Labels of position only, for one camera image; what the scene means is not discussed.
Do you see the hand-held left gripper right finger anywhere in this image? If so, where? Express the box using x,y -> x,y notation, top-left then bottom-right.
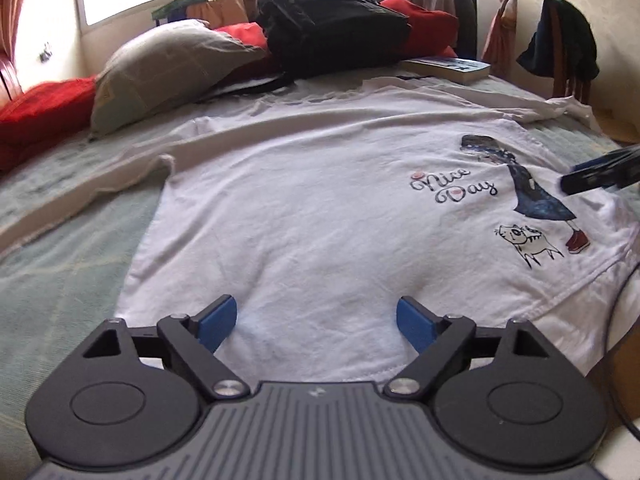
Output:
384,296 -> 553,400

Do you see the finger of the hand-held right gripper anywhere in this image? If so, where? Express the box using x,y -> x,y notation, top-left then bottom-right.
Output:
572,144 -> 640,173
560,160 -> 640,194

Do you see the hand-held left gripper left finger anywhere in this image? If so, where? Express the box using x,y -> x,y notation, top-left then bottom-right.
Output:
82,294 -> 251,401

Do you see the white printed shirt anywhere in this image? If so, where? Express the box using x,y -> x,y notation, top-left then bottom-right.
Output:
0,77 -> 640,386

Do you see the wooden chair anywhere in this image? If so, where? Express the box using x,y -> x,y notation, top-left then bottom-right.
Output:
547,5 -> 593,106

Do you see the dark blue garment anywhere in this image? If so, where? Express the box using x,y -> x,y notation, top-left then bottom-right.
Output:
517,0 -> 600,81

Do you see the orange striped curtain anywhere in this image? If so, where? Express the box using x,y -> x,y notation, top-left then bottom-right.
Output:
480,0 -> 521,81
0,0 -> 36,86

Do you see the green plaid bed blanket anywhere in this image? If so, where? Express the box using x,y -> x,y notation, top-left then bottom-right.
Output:
0,75 -> 640,411

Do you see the paperback book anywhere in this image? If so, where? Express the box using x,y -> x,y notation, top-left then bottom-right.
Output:
400,55 -> 492,86

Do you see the dark hanging coat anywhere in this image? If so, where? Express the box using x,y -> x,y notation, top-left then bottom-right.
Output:
447,0 -> 478,61

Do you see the grey green plaid pillow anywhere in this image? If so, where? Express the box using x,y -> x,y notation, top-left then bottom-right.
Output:
90,19 -> 268,141

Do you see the red quilt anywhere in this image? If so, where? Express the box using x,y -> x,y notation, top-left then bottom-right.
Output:
0,0 -> 458,173

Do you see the black backpack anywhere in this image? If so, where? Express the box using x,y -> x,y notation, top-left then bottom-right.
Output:
210,0 -> 412,96

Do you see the orange cloth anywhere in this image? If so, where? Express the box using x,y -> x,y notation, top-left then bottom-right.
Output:
187,0 -> 251,23

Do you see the wooden headboard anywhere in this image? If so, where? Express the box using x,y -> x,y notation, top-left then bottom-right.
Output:
0,50 -> 23,106

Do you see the black cable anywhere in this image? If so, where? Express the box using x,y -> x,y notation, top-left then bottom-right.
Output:
605,260 -> 640,441

